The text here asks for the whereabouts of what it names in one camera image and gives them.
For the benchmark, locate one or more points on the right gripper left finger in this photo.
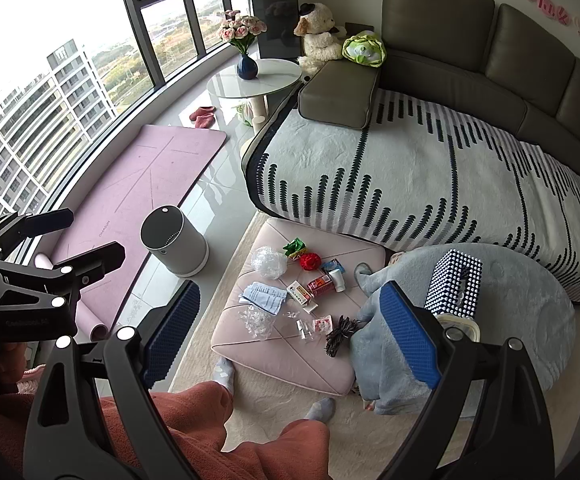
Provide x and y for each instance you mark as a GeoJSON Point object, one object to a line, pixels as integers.
{"type": "Point", "coordinates": [164, 329]}

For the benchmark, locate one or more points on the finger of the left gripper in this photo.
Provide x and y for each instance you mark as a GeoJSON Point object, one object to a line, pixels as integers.
{"type": "Point", "coordinates": [87, 268]}
{"type": "Point", "coordinates": [15, 228]}

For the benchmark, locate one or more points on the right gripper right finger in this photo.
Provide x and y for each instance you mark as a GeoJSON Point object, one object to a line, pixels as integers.
{"type": "Point", "coordinates": [418, 335]}

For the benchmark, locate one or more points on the clear plastic bag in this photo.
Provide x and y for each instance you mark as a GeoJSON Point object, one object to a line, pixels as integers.
{"type": "Point", "coordinates": [256, 320]}

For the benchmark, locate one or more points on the white plastic bottle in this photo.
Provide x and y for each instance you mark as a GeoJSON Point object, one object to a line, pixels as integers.
{"type": "Point", "coordinates": [338, 280]}

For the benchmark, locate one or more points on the grey round trash bin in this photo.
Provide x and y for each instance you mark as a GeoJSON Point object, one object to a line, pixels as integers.
{"type": "Point", "coordinates": [169, 236]}

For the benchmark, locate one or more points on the left grey sock foot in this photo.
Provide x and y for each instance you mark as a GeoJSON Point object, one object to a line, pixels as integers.
{"type": "Point", "coordinates": [224, 374]}

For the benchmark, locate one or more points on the grey sock foot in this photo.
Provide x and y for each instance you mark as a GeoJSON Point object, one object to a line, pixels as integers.
{"type": "Point", "coordinates": [322, 410]}
{"type": "Point", "coordinates": [224, 374]}

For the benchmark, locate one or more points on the person's rust trouser legs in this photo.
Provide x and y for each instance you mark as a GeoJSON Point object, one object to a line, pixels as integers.
{"type": "Point", "coordinates": [196, 418]}

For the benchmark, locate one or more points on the light blue fleece blanket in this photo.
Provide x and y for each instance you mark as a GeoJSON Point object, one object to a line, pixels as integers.
{"type": "Point", "coordinates": [518, 298]}

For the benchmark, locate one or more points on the folded paper leaflet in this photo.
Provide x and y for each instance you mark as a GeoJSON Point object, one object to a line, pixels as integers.
{"type": "Point", "coordinates": [268, 298]}

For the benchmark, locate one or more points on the pink yoga mat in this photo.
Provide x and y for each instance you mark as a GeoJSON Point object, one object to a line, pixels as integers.
{"type": "Point", "coordinates": [158, 168]}

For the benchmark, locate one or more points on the small red white wrapper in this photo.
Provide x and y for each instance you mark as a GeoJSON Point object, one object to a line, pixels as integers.
{"type": "Point", "coordinates": [323, 325]}

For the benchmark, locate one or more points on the right grey sock foot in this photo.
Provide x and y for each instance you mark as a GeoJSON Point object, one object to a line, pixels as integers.
{"type": "Point", "coordinates": [322, 410]}

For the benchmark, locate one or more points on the pink quilted ottoman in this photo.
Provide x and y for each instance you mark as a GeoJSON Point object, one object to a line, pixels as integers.
{"type": "Point", "coordinates": [285, 347]}

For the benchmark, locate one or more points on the white bubble wrap ball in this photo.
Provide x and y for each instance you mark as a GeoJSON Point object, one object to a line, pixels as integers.
{"type": "Point", "coordinates": [269, 263]}

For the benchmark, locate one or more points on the blue blister card package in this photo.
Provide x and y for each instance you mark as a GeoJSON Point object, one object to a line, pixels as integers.
{"type": "Point", "coordinates": [331, 266]}

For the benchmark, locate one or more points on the small white medicine box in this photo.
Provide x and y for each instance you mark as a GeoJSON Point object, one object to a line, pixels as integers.
{"type": "Point", "coordinates": [299, 293]}

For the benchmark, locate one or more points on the red knitted ball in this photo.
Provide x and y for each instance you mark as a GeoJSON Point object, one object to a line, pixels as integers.
{"type": "Point", "coordinates": [310, 261]}

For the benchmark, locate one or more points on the green snack wrapper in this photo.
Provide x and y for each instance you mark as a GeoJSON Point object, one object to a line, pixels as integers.
{"type": "Point", "coordinates": [294, 249]}

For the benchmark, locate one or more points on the patterned white black blanket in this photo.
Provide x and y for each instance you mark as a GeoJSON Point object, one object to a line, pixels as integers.
{"type": "Point", "coordinates": [420, 174]}

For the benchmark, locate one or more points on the pink slippers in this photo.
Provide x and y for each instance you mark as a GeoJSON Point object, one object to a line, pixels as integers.
{"type": "Point", "coordinates": [203, 117]}

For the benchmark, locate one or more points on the blue flower vase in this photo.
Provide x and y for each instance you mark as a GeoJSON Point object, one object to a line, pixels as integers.
{"type": "Point", "coordinates": [247, 68]}

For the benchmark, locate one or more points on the round white side table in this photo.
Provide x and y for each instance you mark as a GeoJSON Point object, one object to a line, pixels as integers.
{"type": "Point", "coordinates": [273, 76]}

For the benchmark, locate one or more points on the olive seat cushion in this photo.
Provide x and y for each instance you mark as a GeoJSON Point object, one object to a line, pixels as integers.
{"type": "Point", "coordinates": [339, 94]}

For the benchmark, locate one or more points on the pink rose bouquet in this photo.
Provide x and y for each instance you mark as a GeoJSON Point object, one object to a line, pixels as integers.
{"type": "Point", "coordinates": [240, 30]}

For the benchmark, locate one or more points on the olive leather sofa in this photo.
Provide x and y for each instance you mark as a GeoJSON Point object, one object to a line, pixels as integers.
{"type": "Point", "coordinates": [488, 60]}

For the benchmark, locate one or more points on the green cabbage plush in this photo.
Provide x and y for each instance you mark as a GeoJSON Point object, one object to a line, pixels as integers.
{"type": "Point", "coordinates": [365, 48]}

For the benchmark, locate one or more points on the cream teddy bear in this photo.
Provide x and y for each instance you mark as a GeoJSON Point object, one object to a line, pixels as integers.
{"type": "Point", "coordinates": [322, 39]}

